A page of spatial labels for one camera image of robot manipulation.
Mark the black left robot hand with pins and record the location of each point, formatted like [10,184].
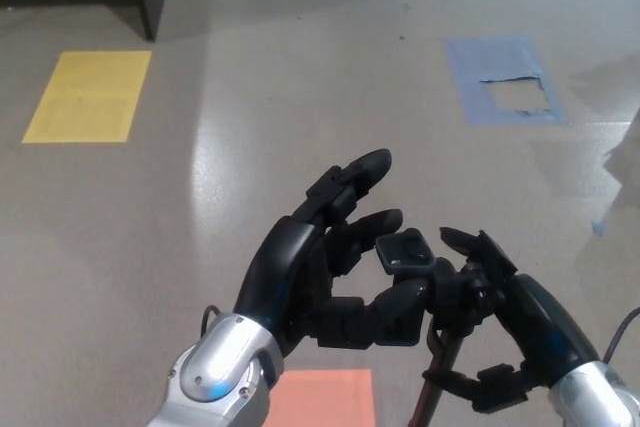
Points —
[285,267]

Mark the orange paper sheet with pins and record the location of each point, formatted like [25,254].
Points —
[330,397]

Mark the torn blue paper sheet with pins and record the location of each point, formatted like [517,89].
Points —
[470,77]

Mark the black phone stand tripod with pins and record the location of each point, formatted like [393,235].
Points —
[452,292]

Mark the yellow paper sheet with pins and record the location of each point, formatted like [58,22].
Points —
[87,97]

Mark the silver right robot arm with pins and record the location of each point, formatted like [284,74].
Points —
[595,397]

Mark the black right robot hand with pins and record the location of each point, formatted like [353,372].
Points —
[542,317]

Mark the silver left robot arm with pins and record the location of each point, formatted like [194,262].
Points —
[220,372]

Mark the small blue tape piece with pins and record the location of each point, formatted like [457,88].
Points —
[600,228]

